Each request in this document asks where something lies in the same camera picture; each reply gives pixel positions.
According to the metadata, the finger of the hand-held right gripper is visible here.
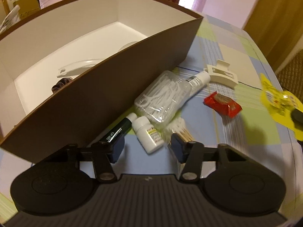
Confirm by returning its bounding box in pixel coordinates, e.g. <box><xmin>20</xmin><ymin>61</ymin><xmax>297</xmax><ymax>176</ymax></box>
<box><xmin>291</xmin><ymin>109</ymin><xmax>303</xmax><ymax>133</ymax></box>

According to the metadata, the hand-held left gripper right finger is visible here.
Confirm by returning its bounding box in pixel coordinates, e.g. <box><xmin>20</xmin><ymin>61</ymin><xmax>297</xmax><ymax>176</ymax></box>
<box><xmin>170</xmin><ymin>133</ymin><xmax>237</xmax><ymax>181</ymax></box>

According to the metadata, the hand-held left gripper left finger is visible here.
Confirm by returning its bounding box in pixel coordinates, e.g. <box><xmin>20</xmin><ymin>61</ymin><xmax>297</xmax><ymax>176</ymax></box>
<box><xmin>66</xmin><ymin>136</ymin><xmax>125</xmax><ymax>184</ymax></box>

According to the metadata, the bag of cotton swabs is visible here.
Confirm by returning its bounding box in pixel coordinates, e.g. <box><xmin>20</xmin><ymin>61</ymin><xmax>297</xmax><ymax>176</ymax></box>
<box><xmin>162</xmin><ymin>117</ymin><xmax>196</xmax><ymax>173</ymax></box>

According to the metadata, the green lip balm tube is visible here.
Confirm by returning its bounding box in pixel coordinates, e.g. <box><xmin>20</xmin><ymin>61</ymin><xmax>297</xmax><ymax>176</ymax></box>
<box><xmin>100</xmin><ymin>112</ymin><xmax>138</xmax><ymax>145</ymax></box>

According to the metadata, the white pill bottle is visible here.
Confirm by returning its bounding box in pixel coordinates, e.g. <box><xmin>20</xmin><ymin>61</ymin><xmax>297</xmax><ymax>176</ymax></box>
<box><xmin>132</xmin><ymin>116</ymin><xmax>164</xmax><ymax>154</ymax></box>

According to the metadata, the yellow snack packet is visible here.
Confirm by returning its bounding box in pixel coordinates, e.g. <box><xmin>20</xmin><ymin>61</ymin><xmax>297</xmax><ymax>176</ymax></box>
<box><xmin>259</xmin><ymin>73</ymin><xmax>303</xmax><ymax>133</ymax></box>

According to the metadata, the brown cardboard box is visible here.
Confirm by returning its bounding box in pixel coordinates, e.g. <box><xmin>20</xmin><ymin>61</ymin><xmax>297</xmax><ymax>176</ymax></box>
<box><xmin>0</xmin><ymin>0</ymin><xmax>204</xmax><ymax>164</ymax></box>

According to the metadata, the clear floss pick container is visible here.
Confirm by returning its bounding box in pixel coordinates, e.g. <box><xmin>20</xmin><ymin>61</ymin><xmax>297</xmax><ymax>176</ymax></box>
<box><xmin>134</xmin><ymin>70</ymin><xmax>192</xmax><ymax>127</ymax></box>

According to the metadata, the red candy packet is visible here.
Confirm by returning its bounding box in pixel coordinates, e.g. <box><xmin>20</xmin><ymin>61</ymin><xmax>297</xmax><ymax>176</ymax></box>
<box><xmin>204</xmin><ymin>91</ymin><xmax>243</xmax><ymax>118</ymax></box>

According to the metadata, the woven brown mat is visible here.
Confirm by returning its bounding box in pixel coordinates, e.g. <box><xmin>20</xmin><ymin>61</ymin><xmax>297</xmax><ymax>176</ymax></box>
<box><xmin>276</xmin><ymin>51</ymin><xmax>303</xmax><ymax>95</ymax></box>

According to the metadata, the small white labelled tube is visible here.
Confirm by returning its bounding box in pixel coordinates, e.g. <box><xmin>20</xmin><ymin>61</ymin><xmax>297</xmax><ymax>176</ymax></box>
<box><xmin>187</xmin><ymin>71</ymin><xmax>211</xmax><ymax>92</ymax></box>

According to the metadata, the cream hair claw clip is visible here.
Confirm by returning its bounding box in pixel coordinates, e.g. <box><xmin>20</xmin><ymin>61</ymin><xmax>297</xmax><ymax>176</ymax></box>
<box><xmin>204</xmin><ymin>60</ymin><xmax>239</xmax><ymax>88</ymax></box>

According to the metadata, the white ceramic soup spoon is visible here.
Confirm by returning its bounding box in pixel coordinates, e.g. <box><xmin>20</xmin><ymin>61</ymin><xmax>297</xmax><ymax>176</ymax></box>
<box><xmin>56</xmin><ymin>41</ymin><xmax>141</xmax><ymax>78</ymax></box>

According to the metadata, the wooden door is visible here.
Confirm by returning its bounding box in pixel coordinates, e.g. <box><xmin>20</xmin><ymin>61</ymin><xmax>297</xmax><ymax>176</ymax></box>
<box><xmin>242</xmin><ymin>0</ymin><xmax>303</xmax><ymax>72</ymax></box>

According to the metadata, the plain brown cardboard carton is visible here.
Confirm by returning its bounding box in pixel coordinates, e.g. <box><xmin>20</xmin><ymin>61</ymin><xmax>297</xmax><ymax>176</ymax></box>
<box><xmin>17</xmin><ymin>0</ymin><xmax>41</xmax><ymax>20</ymax></box>

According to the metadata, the printed plastic bag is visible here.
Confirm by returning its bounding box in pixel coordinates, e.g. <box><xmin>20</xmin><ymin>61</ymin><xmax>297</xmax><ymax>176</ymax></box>
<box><xmin>0</xmin><ymin>5</ymin><xmax>21</xmax><ymax>34</ymax></box>

